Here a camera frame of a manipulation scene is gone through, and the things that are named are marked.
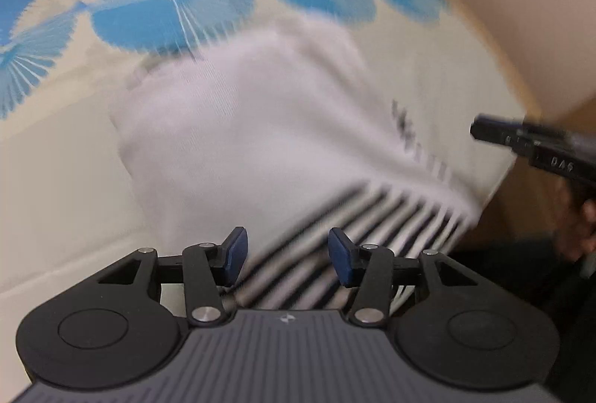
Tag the black white striped hooded top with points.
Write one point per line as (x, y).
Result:
(288, 123)

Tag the blue white printed bedsheet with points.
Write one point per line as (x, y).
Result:
(93, 58)

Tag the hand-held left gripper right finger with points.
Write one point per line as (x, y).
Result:
(340, 259)

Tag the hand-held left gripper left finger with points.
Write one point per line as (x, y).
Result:
(235, 256)

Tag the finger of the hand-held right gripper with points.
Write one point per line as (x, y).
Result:
(496, 132)

